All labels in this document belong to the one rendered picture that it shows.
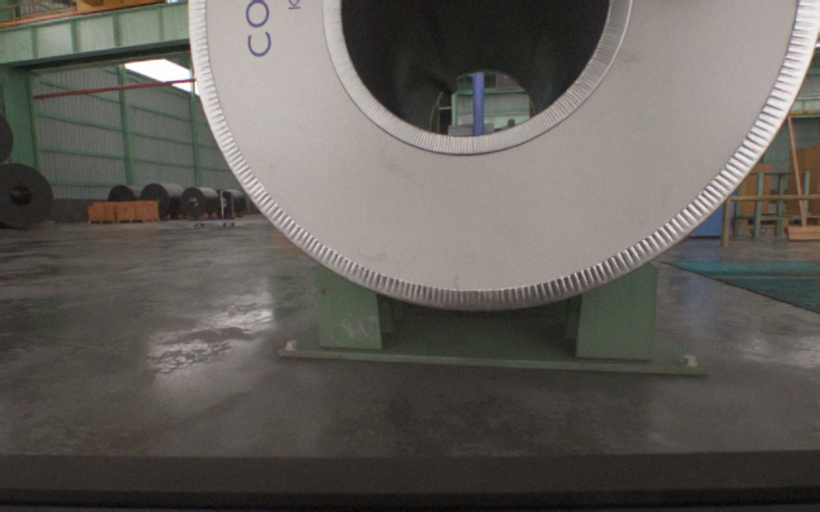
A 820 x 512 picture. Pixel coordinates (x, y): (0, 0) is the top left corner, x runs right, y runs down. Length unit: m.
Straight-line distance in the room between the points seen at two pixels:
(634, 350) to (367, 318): 0.65
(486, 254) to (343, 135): 0.37
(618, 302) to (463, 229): 0.44
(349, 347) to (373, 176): 0.49
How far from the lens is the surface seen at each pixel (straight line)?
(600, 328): 1.10
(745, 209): 9.94
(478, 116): 3.48
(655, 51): 0.92
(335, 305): 1.13
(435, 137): 0.85
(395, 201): 0.86
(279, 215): 0.94
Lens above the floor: 0.39
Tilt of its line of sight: 7 degrees down
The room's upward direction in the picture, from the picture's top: 1 degrees counter-clockwise
